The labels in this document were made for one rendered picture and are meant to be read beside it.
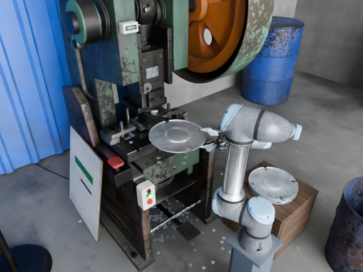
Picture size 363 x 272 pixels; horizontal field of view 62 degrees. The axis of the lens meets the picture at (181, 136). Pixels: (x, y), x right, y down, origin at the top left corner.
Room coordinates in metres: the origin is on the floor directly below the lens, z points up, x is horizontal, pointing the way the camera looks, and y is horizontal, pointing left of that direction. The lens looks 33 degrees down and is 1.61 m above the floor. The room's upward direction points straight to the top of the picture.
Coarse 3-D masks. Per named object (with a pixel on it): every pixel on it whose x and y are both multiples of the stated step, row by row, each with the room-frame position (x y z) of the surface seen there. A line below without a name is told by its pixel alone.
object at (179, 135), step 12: (180, 120) 1.43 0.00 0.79; (156, 132) 1.31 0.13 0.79; (168, 132) 1.31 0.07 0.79; (180, 132) 1.31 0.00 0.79; (192, 132) 1.32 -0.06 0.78; (204, 132) 1.32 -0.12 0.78; (156, 144) 1.21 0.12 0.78; (168, 144) 1.21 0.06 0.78; (180, 144) 1.21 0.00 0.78; (192, 144) 1.22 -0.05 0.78
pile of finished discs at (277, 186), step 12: (264, 168) 1.52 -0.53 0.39; (276, 168) 1.51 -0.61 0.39; (252, 180) 1.40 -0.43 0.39; (264, 180) 1.39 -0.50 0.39; (276, 180) 1.39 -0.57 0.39; (288, 180) 1.40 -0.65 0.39; (252, 192) 1.32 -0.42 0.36; (264, 192) 1.30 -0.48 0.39; (276, 192) 1.30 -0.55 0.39; (288, 192) 1.30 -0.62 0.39; (276, 204) 1.24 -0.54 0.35
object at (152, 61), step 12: (144, 48) 1.46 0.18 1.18; (156, 48) 1.48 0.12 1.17; (144, 60) 1.40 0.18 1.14; (156, 60) 1.45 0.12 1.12; (144, 72) 1.40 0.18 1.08; (156, 72) 1.45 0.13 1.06; (144, 84) 1.39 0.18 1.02; (156, 84) 1.44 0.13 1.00; (132, 96) 1.45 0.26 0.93; (144, 96) 1.40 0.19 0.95; (156, 96) 1.41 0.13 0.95
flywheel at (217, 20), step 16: (208, 0) 1.67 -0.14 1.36; (224, 0) 1.58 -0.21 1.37; (240, 0) 1.46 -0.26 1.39; (192, 16) 1.70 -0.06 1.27; (208, 16) 1.66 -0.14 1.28; (224, 16) 1.57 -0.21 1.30; (240, 16) 1.45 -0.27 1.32; (192, 32) 1.75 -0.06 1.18; (224, 32) 1.57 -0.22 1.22; (240, 32) 1.44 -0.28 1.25; (192, 48) 1.75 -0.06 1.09; (208, 48) 1.65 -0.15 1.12; (224, 48) 1.52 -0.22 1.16; (192, 64) 1.70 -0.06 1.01; (208, 64) 1.60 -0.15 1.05; (224, 64) 1.52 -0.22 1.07
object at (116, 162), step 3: (111, 159) 1.12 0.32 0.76; (114, 159) 1.12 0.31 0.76; (117, 159) 1.12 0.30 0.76; (120, 159) 1.12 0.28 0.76; (108, 162) 1.10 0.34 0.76; (111, 162) 1.10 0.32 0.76; (114, 162) 1.09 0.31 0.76; (117, 162) 1.10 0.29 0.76; (120, 162) 1.10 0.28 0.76; (123, 162) 1.10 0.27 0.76; (111, 165) 1.08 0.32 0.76; (114, 165) 1.07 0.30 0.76; (117, 165) 1.08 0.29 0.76; (120, 165) 1.09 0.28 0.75; (117, 168) 1.10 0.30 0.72
